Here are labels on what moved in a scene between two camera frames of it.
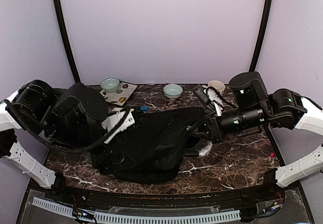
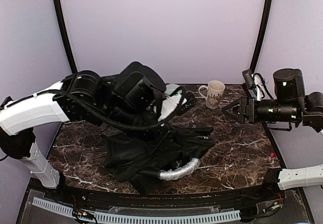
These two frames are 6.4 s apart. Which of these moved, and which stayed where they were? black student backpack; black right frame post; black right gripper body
Moved: black student backpack; black right gripper body
Stayed: black right frame post
